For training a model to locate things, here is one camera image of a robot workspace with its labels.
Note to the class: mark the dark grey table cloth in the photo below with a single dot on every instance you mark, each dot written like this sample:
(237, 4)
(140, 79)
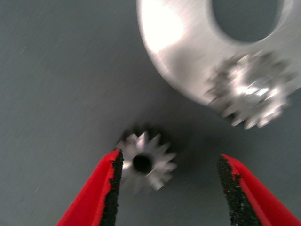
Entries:
(58, 70)

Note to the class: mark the small steel planetary gear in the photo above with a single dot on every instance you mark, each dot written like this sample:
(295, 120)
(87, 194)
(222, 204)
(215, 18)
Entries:
(155, 150)
(249, 89)

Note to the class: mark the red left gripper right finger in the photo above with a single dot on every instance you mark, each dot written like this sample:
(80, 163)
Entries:
(254, 202)

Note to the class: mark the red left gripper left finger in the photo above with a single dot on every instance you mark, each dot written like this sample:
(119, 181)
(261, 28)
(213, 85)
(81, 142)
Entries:
(94, 197)

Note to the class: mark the round metal carrier plate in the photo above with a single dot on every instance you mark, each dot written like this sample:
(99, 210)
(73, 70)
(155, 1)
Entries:
(183, 58)

